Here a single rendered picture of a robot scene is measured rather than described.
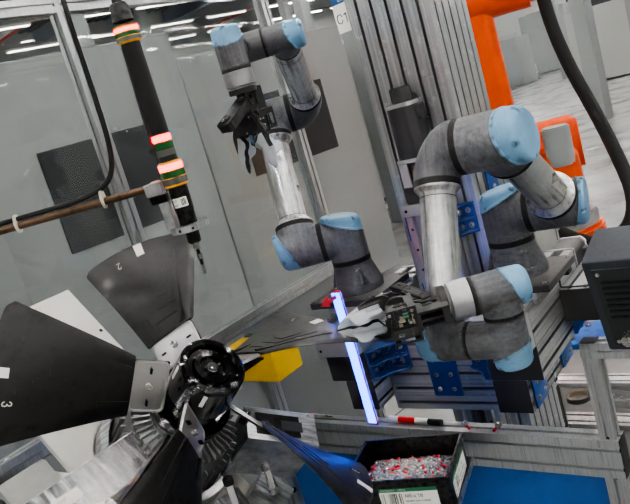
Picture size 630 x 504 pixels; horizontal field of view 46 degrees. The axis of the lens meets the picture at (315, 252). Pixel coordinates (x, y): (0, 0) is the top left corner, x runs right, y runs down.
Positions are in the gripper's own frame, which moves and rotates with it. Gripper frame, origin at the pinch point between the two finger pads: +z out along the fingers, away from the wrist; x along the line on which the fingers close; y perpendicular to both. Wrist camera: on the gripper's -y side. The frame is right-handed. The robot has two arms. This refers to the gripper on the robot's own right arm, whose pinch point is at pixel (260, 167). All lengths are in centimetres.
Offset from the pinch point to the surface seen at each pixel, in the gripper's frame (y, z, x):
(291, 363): -13.7, 47.5, -3.6
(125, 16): -51, -35, -27
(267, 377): -20, 48, 0
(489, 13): 350, -32, 78
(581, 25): 1048, -1, 233
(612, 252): -19, 25, -87
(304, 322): -28.4, 30.9, -24.9
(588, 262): -21, 25, -83
